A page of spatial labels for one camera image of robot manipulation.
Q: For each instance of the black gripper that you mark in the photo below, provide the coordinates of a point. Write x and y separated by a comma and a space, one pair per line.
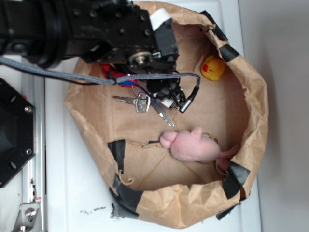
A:
121, 33

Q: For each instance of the silver key bunch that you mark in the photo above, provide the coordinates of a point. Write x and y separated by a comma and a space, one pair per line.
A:
142, 104

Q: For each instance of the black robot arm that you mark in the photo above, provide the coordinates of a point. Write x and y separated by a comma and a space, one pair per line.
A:
46, 32

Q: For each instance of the red fabric flower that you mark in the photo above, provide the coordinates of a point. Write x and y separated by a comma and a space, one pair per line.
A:
110, 72

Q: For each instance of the yellow rubber duck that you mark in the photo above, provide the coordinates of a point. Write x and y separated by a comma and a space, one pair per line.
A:
213, 68

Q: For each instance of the pink plush mouse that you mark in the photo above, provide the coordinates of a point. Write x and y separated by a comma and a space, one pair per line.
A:
195, 146

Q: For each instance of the brown paper bag bin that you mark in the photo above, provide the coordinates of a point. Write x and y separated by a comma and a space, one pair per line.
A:
146, 181

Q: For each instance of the aluminium frame rail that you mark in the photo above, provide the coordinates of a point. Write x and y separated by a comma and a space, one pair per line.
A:
34, 172

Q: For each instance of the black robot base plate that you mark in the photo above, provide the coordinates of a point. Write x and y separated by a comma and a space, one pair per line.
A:
16, 132

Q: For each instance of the metal corner bracket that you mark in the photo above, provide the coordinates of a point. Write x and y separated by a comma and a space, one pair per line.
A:
29, 218

